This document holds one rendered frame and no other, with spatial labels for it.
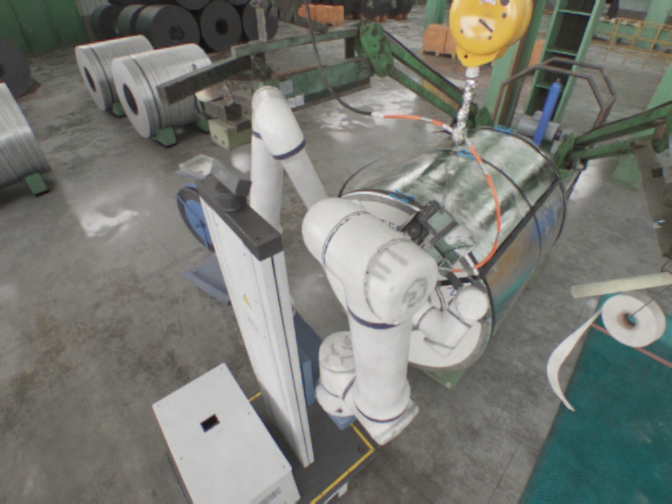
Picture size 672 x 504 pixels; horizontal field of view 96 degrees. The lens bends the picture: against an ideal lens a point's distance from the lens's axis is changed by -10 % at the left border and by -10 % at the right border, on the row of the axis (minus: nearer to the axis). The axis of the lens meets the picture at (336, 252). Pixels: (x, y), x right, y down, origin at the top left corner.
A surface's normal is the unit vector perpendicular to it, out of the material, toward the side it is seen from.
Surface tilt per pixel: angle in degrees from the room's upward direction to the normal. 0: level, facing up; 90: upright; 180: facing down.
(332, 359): 9
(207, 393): 0
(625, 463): 0
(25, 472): 0
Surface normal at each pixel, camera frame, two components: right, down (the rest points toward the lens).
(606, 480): 0.00, -0.76
